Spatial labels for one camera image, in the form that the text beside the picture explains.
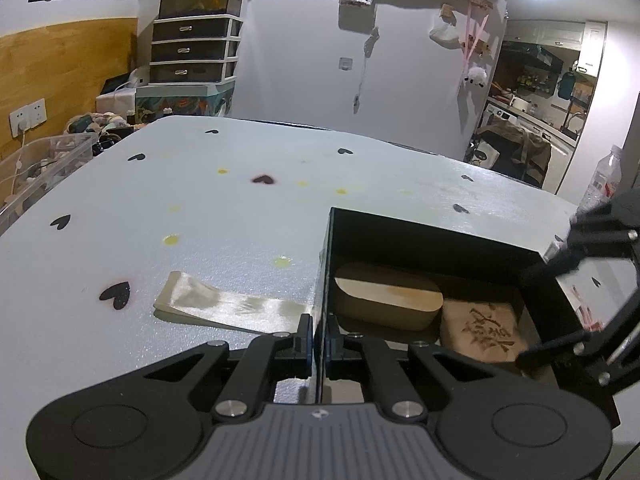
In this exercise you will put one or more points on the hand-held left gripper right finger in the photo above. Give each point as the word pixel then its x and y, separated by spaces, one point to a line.
pixel 334 350

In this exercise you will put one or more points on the white storage box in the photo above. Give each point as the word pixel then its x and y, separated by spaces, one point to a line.
pixel 115 102

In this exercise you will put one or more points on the white sheep plush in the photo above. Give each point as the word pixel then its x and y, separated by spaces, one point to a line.
pixel 475 77

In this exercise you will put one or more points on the pile of soft toys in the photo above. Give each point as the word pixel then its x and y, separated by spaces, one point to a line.
pixel 95 127

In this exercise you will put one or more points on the white drawer unit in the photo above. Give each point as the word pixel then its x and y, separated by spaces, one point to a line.
pixel 190 50

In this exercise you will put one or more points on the pink hanging ribbon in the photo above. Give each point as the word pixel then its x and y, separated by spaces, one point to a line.
pixel 472 40

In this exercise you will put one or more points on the carved wooden block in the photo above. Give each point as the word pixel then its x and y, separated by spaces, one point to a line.
pixel 475 330

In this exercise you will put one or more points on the white wall socket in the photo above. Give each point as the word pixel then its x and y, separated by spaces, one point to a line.
pixel 27 116

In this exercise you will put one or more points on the wall switch plate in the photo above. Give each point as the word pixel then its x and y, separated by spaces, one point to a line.
pixel 345 63

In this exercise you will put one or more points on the white kitchen wall cabinets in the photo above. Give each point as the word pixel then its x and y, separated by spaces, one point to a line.
pixel 550 34

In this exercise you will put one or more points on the oval wooden box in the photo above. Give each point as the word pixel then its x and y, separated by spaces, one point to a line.
pixel 385 290

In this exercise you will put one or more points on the colourful printed cabinet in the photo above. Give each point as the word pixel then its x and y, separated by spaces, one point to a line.
pixel 185 102

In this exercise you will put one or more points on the clear plastic water bottle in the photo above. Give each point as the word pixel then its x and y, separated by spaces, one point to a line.
pixel 602 175

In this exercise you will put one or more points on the beige satin ribbon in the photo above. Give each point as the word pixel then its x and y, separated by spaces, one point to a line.
pixel 200 300

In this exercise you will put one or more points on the clear plastic storage bin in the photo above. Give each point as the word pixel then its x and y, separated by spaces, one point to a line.
pixel 30 180

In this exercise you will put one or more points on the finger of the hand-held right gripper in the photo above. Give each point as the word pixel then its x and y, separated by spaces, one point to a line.
pixel 545 269
pixel 550 352

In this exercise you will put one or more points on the black box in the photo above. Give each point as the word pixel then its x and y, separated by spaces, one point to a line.
pixel 425 240

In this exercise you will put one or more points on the white printed tote bag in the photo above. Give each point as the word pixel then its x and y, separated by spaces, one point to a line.
pixel 485 152

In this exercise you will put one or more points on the heart-print table cover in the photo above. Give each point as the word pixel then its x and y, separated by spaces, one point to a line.
pixel 200 185

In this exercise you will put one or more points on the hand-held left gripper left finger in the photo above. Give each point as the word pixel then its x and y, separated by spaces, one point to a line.
pixel 303 349

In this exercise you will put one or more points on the white hanging pouch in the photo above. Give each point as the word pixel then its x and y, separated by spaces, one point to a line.
pixel 444 34

